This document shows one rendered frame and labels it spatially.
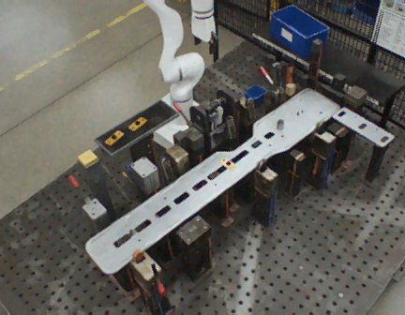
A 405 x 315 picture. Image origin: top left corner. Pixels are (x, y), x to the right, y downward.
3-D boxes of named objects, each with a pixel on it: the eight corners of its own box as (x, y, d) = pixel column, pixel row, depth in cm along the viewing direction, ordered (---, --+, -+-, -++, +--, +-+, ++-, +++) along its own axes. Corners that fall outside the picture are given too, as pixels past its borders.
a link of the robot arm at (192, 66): (166, 91, 249) (163, 54, 230) (198, 81, 254) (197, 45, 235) (175, 105, 242) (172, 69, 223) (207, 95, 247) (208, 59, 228)
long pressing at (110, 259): (112, 282, 174) (111, 280, 173) (81, 245, 186) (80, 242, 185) (343, 108, 231) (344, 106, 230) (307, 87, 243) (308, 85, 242)
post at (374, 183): (375, 189, 232) (389, 150, 211) (356, 177, 238) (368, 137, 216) (382, 183, 235) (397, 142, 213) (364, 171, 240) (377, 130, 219)
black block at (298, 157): (295, 204, 229) (301, 165, 207) (278, 192, 234) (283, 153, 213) (306, 196, 232) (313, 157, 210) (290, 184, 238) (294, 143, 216)
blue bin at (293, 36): (303, 59, 253) (306, 38, 243) (268, 33, 271) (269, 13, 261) (326, 48, 258) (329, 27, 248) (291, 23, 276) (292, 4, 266)
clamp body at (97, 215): (110, 268, 210) (91, 223, 184) (96, 252, 216) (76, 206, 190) (127, 255, 214) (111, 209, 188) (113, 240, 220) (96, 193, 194)
